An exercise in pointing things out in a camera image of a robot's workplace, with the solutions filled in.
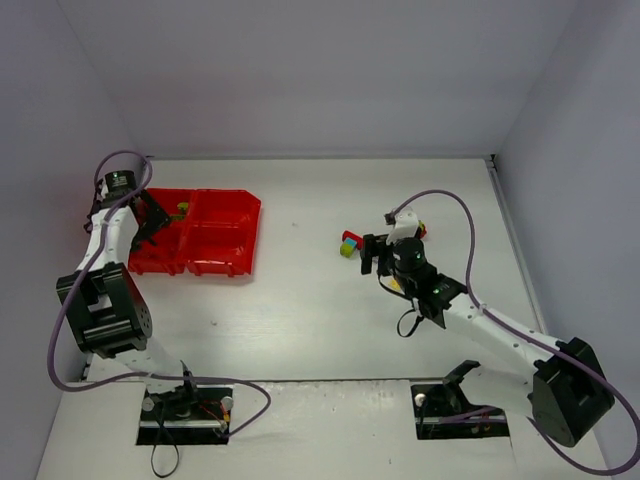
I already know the green long lego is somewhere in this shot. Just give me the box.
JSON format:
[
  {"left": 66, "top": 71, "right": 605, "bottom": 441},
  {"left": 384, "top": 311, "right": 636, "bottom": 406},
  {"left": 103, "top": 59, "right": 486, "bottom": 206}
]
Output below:
[{"left": 170, "top": 202, "right": 189, "bottom": 222}]

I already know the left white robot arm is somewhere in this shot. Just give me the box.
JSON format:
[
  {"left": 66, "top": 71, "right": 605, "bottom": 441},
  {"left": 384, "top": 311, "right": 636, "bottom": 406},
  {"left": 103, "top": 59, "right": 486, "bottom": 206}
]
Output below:
[{"left": 56, "top": 170, "right": 197, "bottom": 404}]

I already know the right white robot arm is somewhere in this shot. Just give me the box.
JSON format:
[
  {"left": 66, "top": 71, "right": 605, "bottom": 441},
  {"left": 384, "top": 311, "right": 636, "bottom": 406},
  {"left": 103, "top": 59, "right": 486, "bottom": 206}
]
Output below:
[{"left": 361, "top": 234, "right": 615, "bottom": 448}]

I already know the red lego brick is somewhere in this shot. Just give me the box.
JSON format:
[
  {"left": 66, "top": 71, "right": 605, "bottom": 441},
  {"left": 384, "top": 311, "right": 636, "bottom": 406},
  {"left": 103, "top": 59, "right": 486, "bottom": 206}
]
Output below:
[{"left": 342, "top": 230, "right": 363, "bottom": 249}]

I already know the red divided bin tray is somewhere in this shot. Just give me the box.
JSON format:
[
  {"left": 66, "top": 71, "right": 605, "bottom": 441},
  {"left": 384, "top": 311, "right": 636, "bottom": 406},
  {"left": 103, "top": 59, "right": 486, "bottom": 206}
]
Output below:
[{"left": 128, "top": 188, "right": 262, "bottom": 277}]

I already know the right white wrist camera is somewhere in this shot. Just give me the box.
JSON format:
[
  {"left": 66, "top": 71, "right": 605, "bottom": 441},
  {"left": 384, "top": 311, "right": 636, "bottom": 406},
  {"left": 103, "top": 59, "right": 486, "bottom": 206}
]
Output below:
[{"left": 384, "top": 209, "right": 422, "bottom": 245}]

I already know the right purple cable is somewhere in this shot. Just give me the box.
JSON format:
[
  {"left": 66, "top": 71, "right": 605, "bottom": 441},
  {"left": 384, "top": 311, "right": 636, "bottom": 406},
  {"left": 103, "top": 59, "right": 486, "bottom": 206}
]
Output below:
[{"left": 383, "top": 189, "right": 640, "bottom": 475}]

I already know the purple cable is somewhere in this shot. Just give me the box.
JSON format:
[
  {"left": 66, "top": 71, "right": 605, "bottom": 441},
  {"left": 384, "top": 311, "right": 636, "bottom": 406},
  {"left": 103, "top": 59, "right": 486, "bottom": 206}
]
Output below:
[
  {"left": 47, "top": 149, "right": 272, "bottom": 441},
  {"left": 383, "top": 189, "right": 640, "bottom": 475}
]

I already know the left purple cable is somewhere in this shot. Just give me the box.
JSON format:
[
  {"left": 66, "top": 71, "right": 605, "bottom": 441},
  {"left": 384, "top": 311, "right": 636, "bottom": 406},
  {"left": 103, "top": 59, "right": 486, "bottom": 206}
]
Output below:
[{"left": 47, "top": 149, "right": 272, "bottom": 441}]

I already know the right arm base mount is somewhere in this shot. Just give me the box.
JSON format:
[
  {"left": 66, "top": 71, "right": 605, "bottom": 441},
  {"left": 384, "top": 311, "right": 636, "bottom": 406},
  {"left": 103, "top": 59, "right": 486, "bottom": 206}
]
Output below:
[{"left": 410, "top": 360, "right": 510, "bottom": 441}]

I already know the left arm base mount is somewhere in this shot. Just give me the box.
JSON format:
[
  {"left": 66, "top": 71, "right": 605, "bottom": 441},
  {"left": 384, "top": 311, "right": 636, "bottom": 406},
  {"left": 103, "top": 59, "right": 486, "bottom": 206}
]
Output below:
[{"left": 136, "top": 382, "right": 234, "bottom": 446}]

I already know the black loop cable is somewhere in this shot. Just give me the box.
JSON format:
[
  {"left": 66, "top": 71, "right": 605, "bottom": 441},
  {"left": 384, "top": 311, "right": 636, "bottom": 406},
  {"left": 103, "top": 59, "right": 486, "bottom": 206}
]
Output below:
[{"left": 151, "top": 414, "right": 182, "bottom": 478}]

